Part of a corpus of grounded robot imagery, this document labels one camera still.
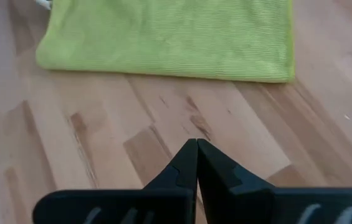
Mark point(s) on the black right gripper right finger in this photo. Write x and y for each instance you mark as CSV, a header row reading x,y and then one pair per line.
x,y
256,205

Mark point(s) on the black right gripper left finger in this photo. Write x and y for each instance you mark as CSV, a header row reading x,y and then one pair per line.
x,y
132,205

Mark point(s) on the lime green microfiber towel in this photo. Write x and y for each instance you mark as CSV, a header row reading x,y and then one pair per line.
x,y
163,37

